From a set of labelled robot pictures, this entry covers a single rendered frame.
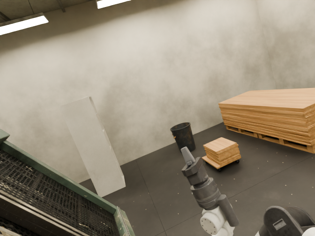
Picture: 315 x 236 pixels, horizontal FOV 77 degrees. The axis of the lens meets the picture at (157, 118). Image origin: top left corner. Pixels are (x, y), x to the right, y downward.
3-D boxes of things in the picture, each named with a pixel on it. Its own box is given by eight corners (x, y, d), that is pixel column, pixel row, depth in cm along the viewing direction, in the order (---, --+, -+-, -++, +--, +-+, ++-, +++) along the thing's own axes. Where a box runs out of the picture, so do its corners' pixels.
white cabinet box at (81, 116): (125, 186, 427) (88, 96, 391) (99, 198, 417) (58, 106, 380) (123, 175, 485) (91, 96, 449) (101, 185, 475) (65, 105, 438)
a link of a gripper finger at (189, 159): (187, 146, 71) (195, 161, 71) (179, 149, 72) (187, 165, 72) (186, 147, 70) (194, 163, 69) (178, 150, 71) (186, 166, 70)
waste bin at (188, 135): (201, 148, 485) (193, 123, 473) (182, 157, 475) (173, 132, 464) (192, 143, 537) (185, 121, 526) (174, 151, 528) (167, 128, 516)
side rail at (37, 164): (109, 219, 183) (116, 209, 185) (-9, 153, 149) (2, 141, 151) (108, 215, 191) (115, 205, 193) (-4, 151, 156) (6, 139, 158)
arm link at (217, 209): (204, 188, 77) (217, 215, 76) (187, 203, 69) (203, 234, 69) (228, 184, 68) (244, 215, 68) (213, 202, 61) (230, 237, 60)
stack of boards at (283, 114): (361, 129, 332) (354, 85, 319) (312, 154, 314) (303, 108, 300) (256, 116, 571) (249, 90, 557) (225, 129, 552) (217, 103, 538)
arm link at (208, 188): (206, 153, 75) (220, 182, 74) (183, 162, 79) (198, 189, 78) (198, 164, 64) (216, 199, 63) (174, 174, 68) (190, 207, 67)
